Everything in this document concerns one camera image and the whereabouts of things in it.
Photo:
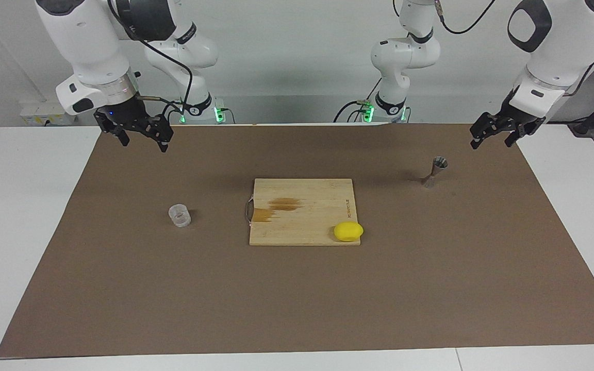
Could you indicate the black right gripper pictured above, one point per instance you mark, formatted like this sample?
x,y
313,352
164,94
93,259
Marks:
x,y
128,116

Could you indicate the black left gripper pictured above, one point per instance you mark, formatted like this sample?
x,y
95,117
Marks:
x,y
521,114

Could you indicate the steel jigger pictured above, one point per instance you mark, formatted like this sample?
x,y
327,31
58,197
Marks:
x,y
438,166

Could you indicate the clear plastic cup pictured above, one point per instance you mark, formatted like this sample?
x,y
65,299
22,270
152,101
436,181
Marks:
x,y
179,216

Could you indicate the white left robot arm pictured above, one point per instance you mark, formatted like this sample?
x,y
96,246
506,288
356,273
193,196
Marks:
x,y
405,51

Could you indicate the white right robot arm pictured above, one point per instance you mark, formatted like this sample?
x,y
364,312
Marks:
x,y
91,41

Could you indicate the white power strip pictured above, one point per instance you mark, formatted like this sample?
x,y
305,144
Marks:
x,y
44,113

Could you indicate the brown table mat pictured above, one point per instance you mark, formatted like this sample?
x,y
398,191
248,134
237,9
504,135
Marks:
x,y
173,299

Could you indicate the yellow lemon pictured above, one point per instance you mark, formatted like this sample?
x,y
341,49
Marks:
x,y
348,232

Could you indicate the wooden cutting board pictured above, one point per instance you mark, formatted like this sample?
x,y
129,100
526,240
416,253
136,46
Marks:
x,y
307,221

